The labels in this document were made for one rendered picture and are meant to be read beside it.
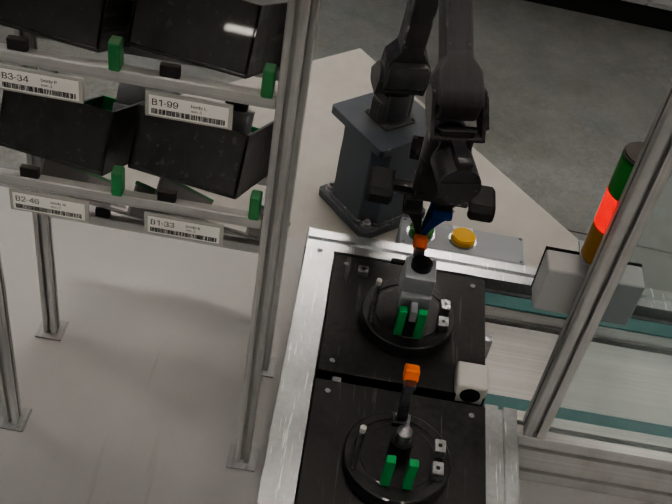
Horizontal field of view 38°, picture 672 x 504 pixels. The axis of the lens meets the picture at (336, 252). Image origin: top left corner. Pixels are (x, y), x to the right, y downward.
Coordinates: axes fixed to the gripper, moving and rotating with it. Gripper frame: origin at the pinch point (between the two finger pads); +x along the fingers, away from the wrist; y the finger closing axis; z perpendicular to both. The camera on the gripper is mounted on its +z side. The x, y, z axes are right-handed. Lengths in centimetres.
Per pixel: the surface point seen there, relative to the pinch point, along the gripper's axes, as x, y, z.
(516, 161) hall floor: 111, -47, 167
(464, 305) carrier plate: 11.5, -8.9, -4.7
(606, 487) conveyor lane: 20.4, -32.0, -26.9
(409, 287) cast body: 1.8, 1.0, -12.7
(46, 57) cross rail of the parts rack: -39, 44, -31
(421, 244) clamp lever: 1.9, -0.2, -3.3
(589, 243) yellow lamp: -20.3, -16.8, -22.5
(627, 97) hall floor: 112, -93, 222
